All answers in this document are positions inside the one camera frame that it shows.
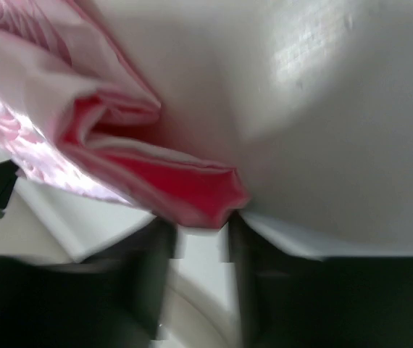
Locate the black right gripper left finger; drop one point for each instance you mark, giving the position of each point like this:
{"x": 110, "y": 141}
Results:
{"x": 112, "y": 298}

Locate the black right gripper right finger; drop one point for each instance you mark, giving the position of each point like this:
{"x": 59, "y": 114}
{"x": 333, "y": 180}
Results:
{"x": 293, "y": 301}

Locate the white scalloped plate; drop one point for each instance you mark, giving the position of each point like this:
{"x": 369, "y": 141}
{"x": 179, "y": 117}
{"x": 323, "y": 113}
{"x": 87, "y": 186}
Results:
{"x": 201, "y": 306}

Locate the pink satin rose cloth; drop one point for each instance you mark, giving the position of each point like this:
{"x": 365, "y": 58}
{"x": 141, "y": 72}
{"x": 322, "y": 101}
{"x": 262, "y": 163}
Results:
{"x": 70, "y": 106}

